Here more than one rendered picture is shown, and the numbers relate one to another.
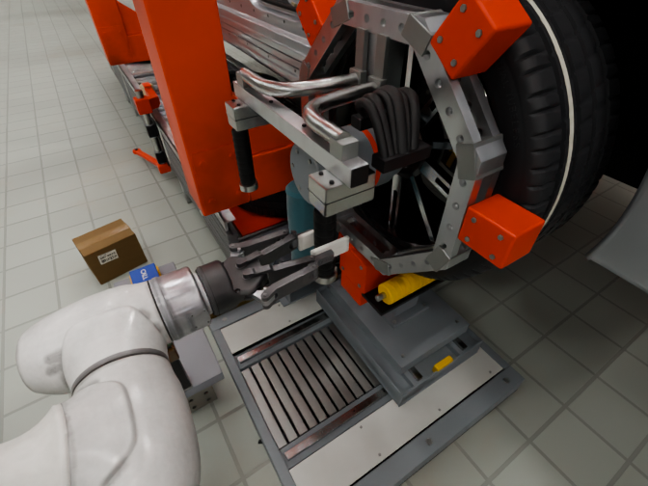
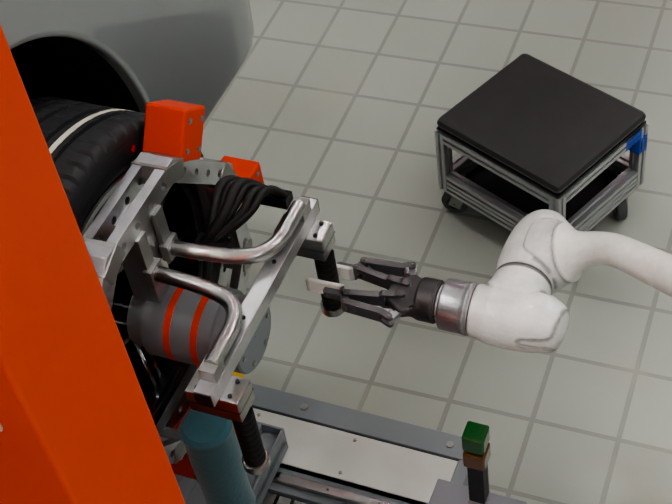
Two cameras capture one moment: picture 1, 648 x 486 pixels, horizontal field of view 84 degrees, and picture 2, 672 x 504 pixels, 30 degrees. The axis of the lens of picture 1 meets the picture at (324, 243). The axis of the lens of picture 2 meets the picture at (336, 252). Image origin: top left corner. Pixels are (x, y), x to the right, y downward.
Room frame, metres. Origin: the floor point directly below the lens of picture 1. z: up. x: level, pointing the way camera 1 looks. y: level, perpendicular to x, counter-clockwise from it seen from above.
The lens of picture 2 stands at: (1.13, 1.28, 2.44)
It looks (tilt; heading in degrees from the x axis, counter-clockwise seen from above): 47 degrees down; 241
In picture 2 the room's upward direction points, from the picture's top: 10 degrees counter-clockwise
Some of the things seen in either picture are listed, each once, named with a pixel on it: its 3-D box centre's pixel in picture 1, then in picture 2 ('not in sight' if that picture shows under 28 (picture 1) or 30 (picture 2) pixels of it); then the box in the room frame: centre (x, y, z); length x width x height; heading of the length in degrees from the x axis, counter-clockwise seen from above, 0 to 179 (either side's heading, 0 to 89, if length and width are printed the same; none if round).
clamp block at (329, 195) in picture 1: (341, 186); (304, 236); (0.46, -0.03, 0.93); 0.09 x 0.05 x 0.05; 122
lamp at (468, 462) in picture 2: (165, 351); (476, 454); (0.39, 0.31, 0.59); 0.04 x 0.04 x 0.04; 32
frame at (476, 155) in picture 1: (374, 152); (162, 314); (0.71, -0.11, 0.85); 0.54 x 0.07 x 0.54; 32
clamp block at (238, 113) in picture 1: (250, 111); (220, 394); (0.74, 0.15, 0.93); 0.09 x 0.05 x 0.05; 122
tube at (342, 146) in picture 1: (363, 91); (232, 213); (0.56, -0.06, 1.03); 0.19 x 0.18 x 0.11; 122
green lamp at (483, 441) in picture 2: not in sight; (475, 438); (0.39, 0.31, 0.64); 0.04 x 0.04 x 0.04; 32
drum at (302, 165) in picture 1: (347, 161); (199, 323); (0.67, -0.05, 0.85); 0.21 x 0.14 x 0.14; 122
